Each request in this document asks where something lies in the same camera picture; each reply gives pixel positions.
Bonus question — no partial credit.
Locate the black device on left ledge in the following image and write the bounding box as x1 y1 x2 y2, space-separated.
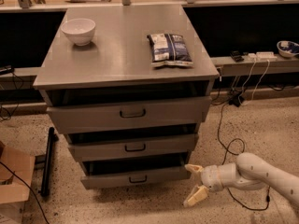
0 65 14 76

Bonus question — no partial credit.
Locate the grey top drawer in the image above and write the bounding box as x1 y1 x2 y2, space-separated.
48 96 211 134

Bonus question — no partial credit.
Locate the grey drawer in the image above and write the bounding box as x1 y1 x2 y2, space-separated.
48 96 211 134
81 166 191 189
68 134 198 161

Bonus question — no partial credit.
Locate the black remote on ledge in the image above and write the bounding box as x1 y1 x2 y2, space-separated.
230 50 244 63

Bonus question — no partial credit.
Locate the black power adapter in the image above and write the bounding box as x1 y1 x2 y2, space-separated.
229 96 244 107

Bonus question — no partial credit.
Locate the white ceramic bowl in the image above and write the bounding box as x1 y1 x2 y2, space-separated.
61 18 95 46

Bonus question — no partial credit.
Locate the blue white patterned bowl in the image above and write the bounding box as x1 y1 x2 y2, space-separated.
277 40 299 58

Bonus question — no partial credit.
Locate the white power strip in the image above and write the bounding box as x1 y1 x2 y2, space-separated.
249 51 277 61

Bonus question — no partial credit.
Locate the black cable over box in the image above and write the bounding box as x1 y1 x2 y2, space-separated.
0 161 50 224

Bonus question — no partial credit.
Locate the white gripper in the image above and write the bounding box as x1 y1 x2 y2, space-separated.
183 163 240 207

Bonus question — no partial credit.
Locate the grey middle drawer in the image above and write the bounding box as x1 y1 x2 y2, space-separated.
68 134 198 161

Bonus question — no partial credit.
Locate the cardboard box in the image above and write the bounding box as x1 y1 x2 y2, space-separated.
0 142 35 224

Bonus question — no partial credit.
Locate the grey bottom drawer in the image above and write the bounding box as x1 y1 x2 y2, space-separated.
81 166 191 189

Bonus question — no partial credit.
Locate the black cable on floor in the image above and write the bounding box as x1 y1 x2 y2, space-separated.
217 102 271 212

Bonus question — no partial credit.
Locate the blue white snack bag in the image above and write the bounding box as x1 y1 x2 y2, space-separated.
147 34 193 67

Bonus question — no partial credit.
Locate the grey drawer cabinet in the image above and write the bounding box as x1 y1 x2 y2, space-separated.
35 5 218 176

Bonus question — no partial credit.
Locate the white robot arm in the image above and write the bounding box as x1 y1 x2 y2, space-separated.
183 152 299 207

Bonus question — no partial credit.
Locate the black bar on floor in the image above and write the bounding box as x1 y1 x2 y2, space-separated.
40 127 57 197

